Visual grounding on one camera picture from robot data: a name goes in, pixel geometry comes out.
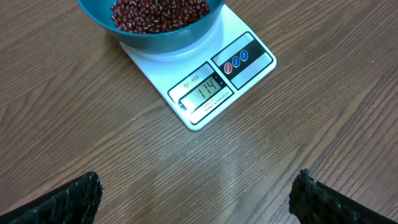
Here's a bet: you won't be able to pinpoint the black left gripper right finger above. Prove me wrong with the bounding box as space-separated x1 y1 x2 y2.
289 169 395 224

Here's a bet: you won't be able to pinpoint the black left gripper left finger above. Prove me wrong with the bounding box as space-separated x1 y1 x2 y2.
1 172 103 224

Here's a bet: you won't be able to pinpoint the white digital kitchen scale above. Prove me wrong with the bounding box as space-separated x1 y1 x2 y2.
122 5 277 131

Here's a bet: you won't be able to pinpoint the blue bowl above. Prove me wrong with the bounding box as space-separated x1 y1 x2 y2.
77 0 225 52

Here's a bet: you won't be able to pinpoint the red beans in bowl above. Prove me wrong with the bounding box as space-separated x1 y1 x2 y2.
110 0 210 34

